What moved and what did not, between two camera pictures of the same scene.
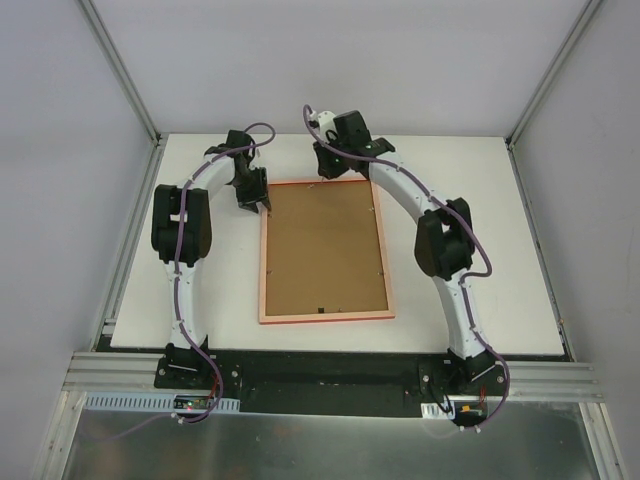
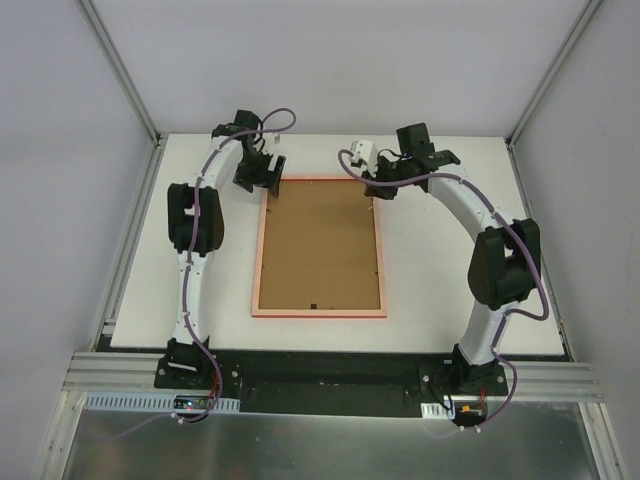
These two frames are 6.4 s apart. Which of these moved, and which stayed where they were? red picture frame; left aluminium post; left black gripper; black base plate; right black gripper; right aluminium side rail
Moved: left black gripper; right black gripper
Stayed: red picture frame; black base plate; left aluminium post; right aluminium side rail
